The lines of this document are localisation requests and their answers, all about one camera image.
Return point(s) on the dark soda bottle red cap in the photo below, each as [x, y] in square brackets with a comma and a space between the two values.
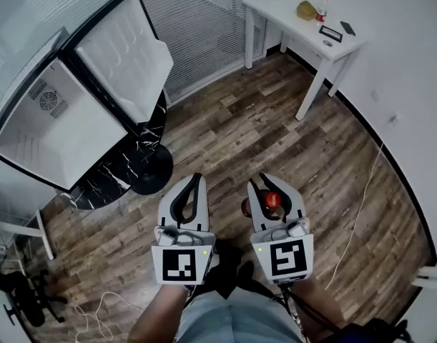
[271, 201]

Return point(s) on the white mini fridge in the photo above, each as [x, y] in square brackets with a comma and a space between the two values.
[61, 138]

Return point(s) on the black office chair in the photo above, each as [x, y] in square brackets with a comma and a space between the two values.
[28, 298]

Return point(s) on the clear plastic bottle red label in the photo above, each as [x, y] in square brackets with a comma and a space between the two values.
[321, 13]

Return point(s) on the black bag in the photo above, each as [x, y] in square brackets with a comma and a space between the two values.
[379, 332]

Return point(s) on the black smartphone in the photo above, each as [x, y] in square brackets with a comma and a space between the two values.
[348, 28]

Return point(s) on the black framed card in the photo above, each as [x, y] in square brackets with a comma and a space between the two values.
[330, 33]

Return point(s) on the person's right forearm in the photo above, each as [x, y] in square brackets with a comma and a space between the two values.
[318, 309]

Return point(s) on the white rectangular table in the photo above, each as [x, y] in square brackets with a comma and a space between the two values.
[293, 23]

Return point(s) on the person's black right shoe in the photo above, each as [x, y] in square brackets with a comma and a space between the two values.
[246, 273]

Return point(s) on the person's left forearm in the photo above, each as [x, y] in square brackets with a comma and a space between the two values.
[157, 316]

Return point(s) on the person's light blue shorts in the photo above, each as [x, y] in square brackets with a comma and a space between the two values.
[236, 320]

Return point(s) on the white rods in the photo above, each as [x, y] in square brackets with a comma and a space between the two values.
[431, 279]

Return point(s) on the person's black shoe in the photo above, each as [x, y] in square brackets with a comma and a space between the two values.
[227, 266]
[246, 273]

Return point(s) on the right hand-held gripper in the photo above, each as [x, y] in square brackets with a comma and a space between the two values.
[289, 259]

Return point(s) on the wooden floor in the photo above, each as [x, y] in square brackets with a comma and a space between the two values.
[239, 130]

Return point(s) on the white metal-legged desk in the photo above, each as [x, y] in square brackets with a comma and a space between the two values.
[41, 227]

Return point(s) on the black marble round table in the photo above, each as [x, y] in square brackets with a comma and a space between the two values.
[107, 181]

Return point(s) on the yellow-brown crumpled bag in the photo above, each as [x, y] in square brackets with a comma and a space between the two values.
[306, 10]

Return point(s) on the person's black left shoe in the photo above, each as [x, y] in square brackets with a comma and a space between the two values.
[227, 266]

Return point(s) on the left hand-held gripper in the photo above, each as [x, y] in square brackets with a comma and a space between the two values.
[179, 264]

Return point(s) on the white window blinds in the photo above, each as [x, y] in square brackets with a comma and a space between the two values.
[204, 30]

